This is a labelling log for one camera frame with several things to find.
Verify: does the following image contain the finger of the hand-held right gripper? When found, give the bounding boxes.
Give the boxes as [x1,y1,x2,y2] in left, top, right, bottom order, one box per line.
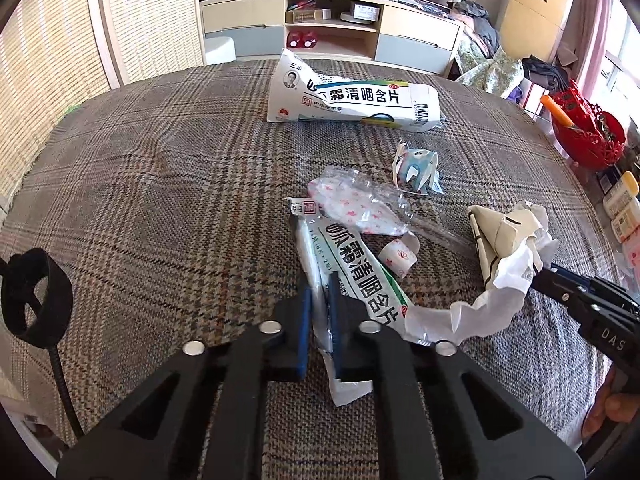
[531,271,596,313]
[550,265,606,297]

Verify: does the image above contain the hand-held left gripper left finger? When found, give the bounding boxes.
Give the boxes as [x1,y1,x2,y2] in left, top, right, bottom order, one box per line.
[57,280,313,480]

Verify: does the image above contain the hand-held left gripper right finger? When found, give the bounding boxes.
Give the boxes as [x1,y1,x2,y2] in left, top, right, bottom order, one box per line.
[327,271,588,480]

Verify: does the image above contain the white green box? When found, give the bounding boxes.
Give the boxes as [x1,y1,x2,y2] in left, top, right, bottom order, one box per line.
[286,196,416,407]

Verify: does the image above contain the beige white paper bag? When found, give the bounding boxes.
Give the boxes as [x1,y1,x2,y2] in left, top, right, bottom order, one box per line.
[404,201,560,347]

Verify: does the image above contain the small pink floral paper roll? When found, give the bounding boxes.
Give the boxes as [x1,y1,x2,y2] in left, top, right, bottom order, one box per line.
[378,234,418,279]

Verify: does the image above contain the clear face mask packet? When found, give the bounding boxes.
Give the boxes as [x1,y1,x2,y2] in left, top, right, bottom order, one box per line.
[306,164,416,236]

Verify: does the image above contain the small blue white packet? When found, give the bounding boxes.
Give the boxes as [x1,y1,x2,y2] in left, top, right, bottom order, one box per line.
[394,141,442,196]

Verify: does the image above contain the white medicine box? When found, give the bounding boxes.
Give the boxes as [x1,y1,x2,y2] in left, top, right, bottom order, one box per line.
[267,49,445,133]

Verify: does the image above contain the person's right hand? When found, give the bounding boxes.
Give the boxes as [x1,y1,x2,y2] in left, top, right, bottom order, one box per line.
[580,362,640,453]

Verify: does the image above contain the white bottle orange label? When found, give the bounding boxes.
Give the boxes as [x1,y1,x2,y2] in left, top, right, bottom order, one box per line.
[612,207,640,241]

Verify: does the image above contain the yellow cap bottle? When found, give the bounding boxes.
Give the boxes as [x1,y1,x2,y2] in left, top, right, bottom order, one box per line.
[602,171,640,221]

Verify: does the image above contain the red openwork basket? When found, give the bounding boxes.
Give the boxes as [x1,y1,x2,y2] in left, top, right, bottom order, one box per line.
[547,80,627,170]

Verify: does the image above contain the dark clothes heap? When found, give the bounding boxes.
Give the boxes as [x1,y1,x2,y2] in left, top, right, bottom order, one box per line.
[522,57,571,91]

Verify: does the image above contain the plaid tablecloth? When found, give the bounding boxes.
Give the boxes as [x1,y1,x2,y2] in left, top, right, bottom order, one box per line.
[0,57,623,480]

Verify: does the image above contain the floral cloth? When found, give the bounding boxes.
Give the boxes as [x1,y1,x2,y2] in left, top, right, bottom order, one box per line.
[456,35,525,100]

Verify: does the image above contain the pink curtain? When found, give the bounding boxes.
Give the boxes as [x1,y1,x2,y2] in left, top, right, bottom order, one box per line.
[575,0,616,126]

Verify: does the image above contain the beige standing air conditioner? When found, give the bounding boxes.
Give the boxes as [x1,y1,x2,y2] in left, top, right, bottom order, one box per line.
[500,0,578,66]

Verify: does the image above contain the grey clothes pile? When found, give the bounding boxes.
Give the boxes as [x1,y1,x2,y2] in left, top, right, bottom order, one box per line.
[447,0,501,51]

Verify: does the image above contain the white plastic stool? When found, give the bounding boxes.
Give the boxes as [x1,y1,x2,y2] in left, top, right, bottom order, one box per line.
[205,36,237,66]

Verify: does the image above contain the cardboard boxes on shelf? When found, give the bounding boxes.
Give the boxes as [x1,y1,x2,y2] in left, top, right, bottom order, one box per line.
[286,0,331,23]

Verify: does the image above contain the white box on round tray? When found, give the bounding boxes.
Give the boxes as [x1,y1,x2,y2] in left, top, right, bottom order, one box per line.
[341,2,380,25]

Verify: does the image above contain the wooden television stand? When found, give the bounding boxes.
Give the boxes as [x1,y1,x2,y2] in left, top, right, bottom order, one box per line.
[199,0,462,78]

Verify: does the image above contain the woven folding screen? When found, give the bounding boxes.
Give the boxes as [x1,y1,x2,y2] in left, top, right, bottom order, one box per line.
[0,0,206,221]

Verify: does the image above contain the orange handled tool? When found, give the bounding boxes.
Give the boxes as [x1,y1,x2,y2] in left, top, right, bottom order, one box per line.
[540,95,576,128]

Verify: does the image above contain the black strap loop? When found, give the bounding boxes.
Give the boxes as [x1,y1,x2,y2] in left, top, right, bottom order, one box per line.
[0,249,86,438]

